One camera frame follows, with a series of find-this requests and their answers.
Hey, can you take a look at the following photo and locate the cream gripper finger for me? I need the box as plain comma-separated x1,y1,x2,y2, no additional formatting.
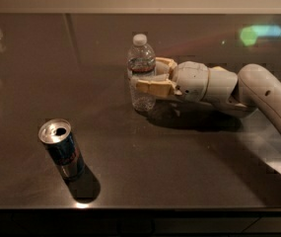
156,57,177,81
135,79,177,98

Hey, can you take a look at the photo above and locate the clear plastic water bottle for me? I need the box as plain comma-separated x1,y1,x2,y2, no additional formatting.
127,34,156,113

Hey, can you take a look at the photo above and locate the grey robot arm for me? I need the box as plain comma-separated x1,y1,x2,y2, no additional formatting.
130,57,281,174

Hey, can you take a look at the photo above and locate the yellow sponge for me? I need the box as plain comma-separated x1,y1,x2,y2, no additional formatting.
212,66,228,71

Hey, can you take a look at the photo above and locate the blue silver drink can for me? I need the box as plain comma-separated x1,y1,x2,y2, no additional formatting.
38,118,85,181

